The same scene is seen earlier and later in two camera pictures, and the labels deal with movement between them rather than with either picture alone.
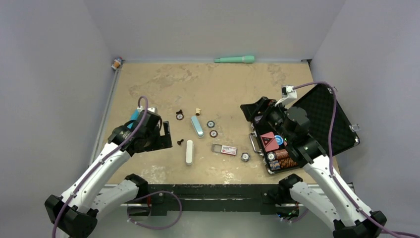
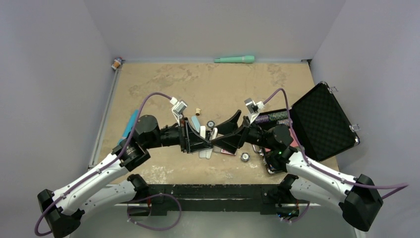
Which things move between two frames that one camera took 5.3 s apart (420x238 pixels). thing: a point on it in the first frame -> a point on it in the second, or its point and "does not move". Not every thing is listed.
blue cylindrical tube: (133, 117) does not move
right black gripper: (250, 110) -> (232, 142)
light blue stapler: (196, 125) does not move
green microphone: (245, 59) does not move
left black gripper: (162, 142) -> (190, 139)
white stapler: (189, 152) -> (207, 153)
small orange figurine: (118, 62) does not move
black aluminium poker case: (329, 125) does not move
